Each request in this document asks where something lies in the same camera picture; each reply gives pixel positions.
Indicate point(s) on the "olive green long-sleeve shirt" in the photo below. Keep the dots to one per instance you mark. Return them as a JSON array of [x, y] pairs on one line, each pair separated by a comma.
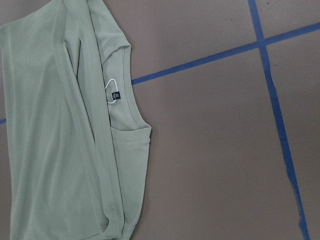
[[78, 146]]

